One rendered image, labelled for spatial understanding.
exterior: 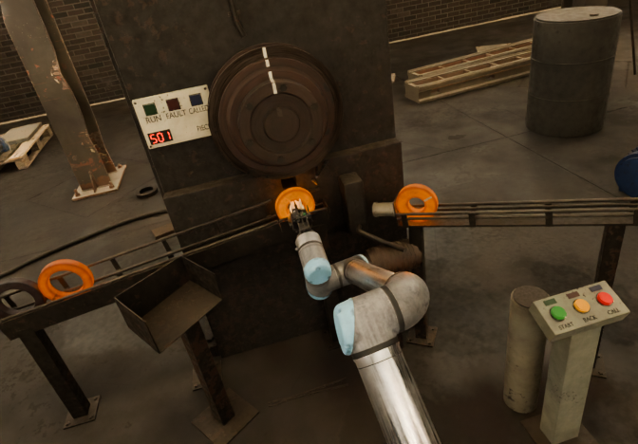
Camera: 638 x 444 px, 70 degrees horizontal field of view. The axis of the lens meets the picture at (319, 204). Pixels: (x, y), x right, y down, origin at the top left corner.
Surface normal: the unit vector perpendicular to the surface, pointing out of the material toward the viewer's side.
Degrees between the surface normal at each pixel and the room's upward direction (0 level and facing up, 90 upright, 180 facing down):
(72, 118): 90
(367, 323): 43
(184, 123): 90
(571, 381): 90
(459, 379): 0
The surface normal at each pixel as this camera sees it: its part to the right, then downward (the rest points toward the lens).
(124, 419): -0.15, -0.86
